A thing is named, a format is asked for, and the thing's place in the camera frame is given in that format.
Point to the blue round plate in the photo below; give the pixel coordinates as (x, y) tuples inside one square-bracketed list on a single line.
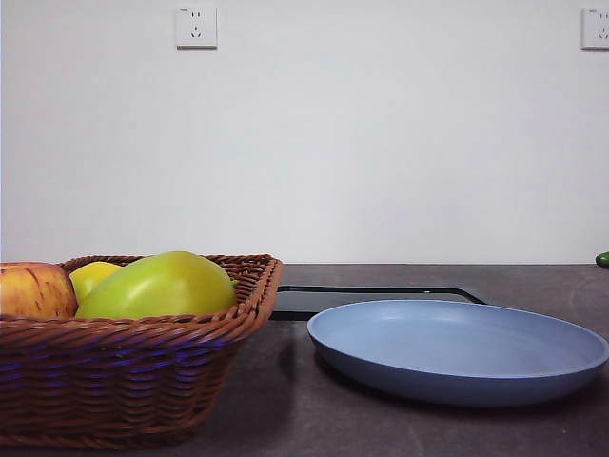
[(452, 352)]

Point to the yellow lemon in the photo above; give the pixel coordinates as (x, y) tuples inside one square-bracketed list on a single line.
[(90, 277)]

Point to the brown woven wicker basket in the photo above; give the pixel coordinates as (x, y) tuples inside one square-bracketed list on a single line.
[(119, 371)]

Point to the black flat tray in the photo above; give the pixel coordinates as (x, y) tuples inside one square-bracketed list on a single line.
[(300, 304)]

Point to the green mango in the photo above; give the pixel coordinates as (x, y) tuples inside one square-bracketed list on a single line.
[(157, 288)]

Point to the red yellow apple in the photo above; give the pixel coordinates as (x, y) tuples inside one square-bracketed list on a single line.
[(33, 290)]

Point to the green vegetable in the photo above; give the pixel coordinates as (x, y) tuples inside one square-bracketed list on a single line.
[(603, 259)]

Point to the white wall socket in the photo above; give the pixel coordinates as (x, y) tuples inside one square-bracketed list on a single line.
[(596, 29), (196, 27)]

